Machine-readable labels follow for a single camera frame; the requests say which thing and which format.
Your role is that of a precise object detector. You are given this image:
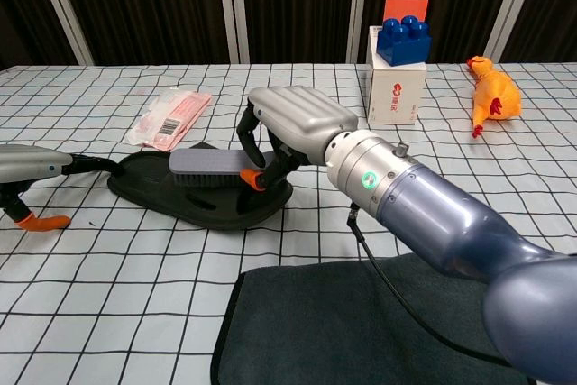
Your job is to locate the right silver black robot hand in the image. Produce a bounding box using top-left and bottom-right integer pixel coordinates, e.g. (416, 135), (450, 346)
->
(236, 86), (360, 192)

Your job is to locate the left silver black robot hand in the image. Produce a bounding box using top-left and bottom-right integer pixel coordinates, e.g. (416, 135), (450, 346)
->
(0, 143), (123, 233)

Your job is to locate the grey scrub brush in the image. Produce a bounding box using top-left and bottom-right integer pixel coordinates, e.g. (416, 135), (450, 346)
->
(169, 148), (279, 188)

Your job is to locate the black rubber slipper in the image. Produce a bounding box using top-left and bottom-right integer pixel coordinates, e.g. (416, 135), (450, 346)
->
(106, 141), (294, 231)

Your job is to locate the white cardboard box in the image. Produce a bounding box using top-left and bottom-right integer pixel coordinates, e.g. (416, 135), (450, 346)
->
(365, 25), (428, 126)

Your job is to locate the checked light blue tablecloth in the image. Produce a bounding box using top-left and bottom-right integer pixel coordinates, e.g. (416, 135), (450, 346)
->
(0, 61), (577, 385)

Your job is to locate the blue toy brick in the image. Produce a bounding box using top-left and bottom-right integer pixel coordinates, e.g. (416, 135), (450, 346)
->
(376, 14), (433, 67)

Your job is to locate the pink plastic packet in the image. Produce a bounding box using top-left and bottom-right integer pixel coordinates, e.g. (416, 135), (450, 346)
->
(124, 87), (213, 151)

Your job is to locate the orange rectangular block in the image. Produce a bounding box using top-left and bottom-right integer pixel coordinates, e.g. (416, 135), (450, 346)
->
(384, 0), (429, 25)

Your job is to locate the yellow rubber chicken toy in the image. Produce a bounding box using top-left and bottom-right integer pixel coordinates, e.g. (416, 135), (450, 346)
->
(465, 55), (523, 139)

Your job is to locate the dark grey towel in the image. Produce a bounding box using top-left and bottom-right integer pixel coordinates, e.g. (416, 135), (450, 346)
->
(210, 252), (537, 385)

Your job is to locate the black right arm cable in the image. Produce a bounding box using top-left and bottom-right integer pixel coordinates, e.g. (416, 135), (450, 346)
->
(345, 204), (519, 368)

